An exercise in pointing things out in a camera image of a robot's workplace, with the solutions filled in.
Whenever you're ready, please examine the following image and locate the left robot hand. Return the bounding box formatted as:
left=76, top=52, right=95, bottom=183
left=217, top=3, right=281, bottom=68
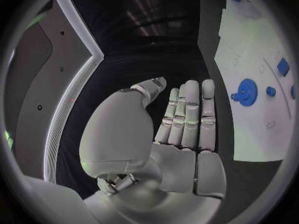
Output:
left=78, top=76, right=228, bottom=224

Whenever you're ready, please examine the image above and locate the white task board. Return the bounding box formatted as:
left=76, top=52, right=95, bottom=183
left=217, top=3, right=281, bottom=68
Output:
left=213, top=0, right=298, bottom=162

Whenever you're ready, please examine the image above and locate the blue block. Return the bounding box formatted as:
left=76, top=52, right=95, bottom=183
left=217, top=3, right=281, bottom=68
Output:
left=277, top=57, right=291, bottom=77

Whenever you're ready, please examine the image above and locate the blue gear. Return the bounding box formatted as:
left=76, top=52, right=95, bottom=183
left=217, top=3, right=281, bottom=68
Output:
left=230, top=78, right=259, bottom=107

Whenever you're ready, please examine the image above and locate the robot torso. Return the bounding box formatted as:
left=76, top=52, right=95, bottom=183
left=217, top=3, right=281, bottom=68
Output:
left=3, top=0, right=105, bottom=184

